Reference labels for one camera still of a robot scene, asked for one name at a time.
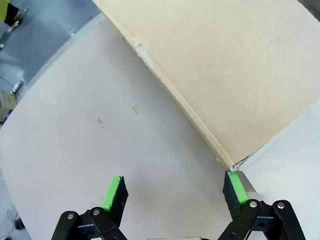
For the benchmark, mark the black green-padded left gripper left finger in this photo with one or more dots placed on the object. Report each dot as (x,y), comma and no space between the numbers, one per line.
(117,197)

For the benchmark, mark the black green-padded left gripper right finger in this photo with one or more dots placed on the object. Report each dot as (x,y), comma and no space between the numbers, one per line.
(232,197)

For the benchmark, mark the beige wooden board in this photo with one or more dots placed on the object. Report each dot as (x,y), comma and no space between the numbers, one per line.
(212,62)

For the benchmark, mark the person in yellow black clothing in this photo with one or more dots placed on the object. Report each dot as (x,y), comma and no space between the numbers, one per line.
(8,12)

